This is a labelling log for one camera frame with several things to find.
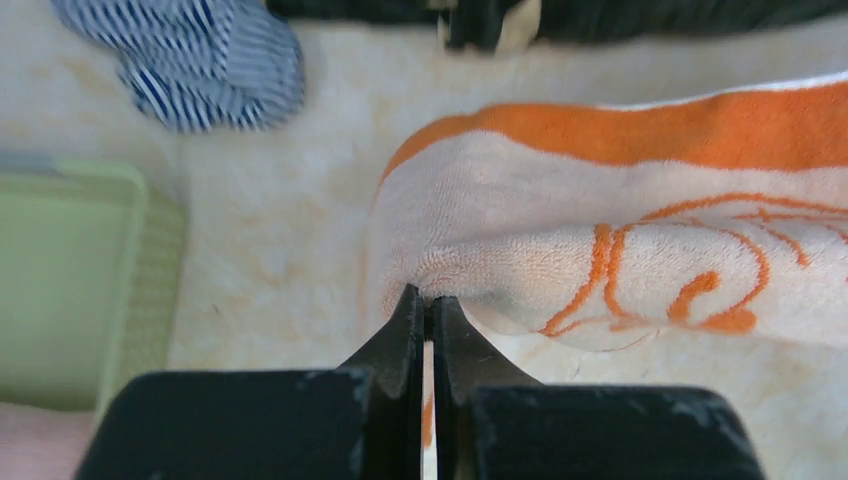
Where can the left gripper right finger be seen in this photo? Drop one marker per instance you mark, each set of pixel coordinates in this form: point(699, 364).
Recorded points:
point(495, 421)

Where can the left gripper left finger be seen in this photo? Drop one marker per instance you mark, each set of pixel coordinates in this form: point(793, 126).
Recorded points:
point(360, 420)

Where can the orange white towel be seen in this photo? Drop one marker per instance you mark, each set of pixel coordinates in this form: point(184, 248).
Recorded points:
point(600, 226)

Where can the pink towel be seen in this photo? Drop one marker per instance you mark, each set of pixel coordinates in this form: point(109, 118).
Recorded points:
point(39, 444)

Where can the green plastic basket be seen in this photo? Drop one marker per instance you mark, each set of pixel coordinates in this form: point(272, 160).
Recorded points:
point(91, 260)

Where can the blue striped cloth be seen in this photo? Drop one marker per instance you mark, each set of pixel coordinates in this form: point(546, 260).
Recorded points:
point(196, 65)

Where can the black floral pillow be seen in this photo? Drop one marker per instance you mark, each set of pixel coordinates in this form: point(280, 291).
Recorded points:
point(499, 27)

